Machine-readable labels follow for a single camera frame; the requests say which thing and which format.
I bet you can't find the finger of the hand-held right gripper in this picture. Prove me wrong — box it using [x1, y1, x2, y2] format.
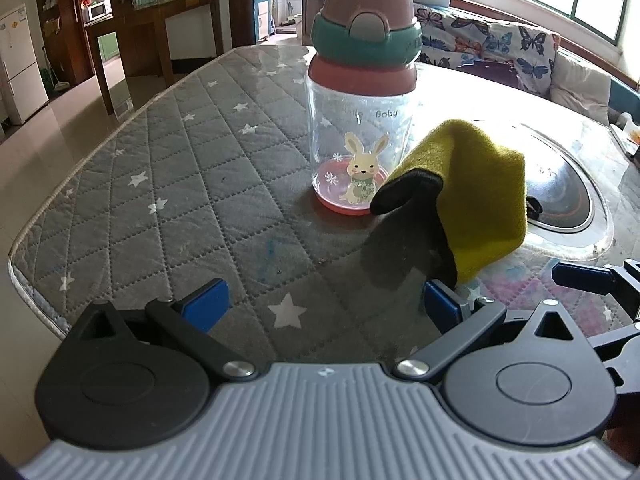
[590, 322, 640, 396]
[551, 259, 640, 321]

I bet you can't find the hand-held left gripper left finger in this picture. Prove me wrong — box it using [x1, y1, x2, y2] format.
[85, 278, 261, 380]

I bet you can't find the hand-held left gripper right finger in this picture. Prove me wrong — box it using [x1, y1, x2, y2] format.
[392, 280, 576, 383]

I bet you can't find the yellow cleaning cloth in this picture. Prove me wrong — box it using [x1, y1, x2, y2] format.
[370, 119, 529, 289]

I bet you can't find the clear bottle with antler lid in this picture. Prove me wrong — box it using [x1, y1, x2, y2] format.
[305, 0, 424, 217]

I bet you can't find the grey quilted star mat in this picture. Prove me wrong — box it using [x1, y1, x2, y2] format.
[7, 42, 640, 342]

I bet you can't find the orange printed paper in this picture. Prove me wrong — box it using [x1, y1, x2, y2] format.
[609, 111, 640, 157]

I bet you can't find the blue sofa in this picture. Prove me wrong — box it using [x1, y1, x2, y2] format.
[606, 80, 640, 127]

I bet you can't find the white pillow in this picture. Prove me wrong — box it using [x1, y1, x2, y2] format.
[549, 49, 614, 127]

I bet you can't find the butterfly print cushion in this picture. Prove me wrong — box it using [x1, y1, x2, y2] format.
[412, 2, 562, 99]

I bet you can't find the white broom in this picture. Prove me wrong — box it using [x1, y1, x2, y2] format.
[41, 45, 71, 93]

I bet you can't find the blue plastic cabinet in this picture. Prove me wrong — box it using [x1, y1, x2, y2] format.
[252, 0, 279, 44]

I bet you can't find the wooden shelf cabinet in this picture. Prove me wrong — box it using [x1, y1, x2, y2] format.
[34, 0, 94, 87]

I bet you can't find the white refrigerator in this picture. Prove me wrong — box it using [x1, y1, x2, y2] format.
[0, 4, 50, 126]

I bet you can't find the dark wooden table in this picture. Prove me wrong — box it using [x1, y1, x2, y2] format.
[82, 0, 225, 117]

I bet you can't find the white microwave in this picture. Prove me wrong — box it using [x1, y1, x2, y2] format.
[85, 0, 112, 24]

